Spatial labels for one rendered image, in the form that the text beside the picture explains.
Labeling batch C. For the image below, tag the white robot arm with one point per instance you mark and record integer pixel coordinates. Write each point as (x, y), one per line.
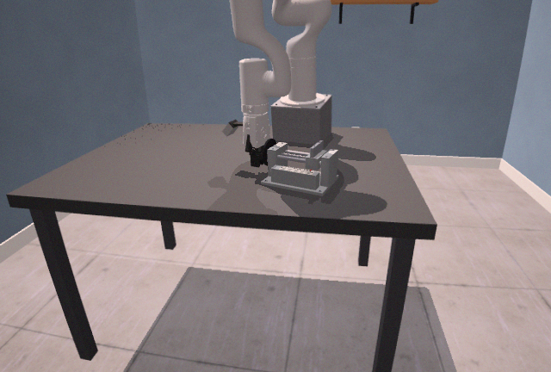
(295, 87)

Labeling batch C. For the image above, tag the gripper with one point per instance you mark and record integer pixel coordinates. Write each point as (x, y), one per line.
(256, 132)

